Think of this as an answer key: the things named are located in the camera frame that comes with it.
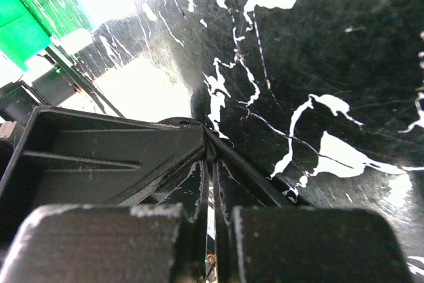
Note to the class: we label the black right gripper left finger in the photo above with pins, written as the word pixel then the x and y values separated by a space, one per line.
pixel 87 243

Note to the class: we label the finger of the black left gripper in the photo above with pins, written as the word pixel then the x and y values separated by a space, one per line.
pixel 72 157

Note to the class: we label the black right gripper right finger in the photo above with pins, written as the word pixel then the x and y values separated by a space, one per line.
pixel 304 244

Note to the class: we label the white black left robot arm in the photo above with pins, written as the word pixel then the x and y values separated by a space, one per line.
pixel 33 97

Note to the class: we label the green plastic tray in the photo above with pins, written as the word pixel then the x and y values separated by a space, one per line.
pixel 29 26

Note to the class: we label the black marbled table mat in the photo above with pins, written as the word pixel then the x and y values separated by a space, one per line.
pixel 324 96

